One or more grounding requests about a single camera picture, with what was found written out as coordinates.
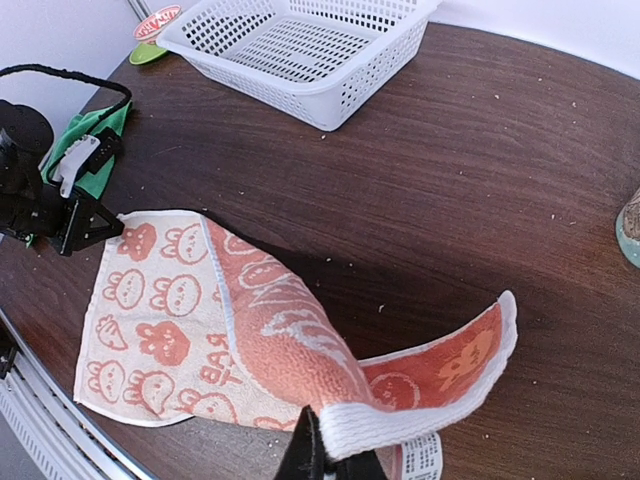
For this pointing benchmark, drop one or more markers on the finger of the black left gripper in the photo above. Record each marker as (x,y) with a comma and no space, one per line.
(97,224)

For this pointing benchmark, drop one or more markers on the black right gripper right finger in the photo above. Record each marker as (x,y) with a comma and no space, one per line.
(363,466)

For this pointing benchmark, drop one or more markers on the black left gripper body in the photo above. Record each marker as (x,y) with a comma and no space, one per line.
(76,231)

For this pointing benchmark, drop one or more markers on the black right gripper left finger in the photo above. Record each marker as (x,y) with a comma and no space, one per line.
(305,457)

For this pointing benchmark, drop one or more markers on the green microfiber towel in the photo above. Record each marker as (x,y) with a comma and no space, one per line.
(90,123)

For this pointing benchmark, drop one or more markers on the orange bunny pattern towel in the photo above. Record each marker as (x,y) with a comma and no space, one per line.
(188,320)

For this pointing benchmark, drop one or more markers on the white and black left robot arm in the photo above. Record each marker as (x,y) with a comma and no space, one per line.
(56,210)

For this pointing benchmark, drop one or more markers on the green saucer plate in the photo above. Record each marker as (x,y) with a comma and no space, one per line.
(145,53)

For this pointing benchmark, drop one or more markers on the red patterned ceramic bowl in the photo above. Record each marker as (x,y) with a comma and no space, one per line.
(150,28)

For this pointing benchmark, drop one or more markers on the white plastic mesh basket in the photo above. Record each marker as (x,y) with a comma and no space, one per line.
(318,61)

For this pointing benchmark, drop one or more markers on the cream patterned ceramic mug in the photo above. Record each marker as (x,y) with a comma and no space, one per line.
(628,229)

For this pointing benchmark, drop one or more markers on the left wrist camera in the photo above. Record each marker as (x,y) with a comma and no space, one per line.
(90,154)

